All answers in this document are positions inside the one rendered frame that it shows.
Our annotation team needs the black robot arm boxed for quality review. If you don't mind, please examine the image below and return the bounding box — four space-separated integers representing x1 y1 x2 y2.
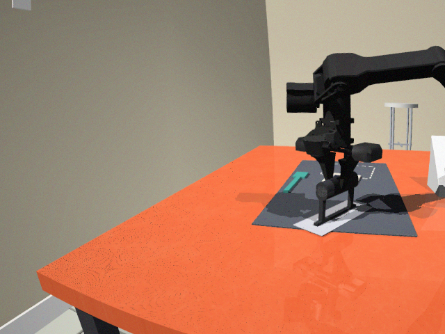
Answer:
286 46 445 157

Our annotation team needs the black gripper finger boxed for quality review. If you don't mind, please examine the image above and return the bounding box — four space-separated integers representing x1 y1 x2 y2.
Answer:
338 158 359 191
310 152 336 180

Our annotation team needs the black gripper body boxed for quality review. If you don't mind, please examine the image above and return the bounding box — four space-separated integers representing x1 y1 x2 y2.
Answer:
296 113 382 163

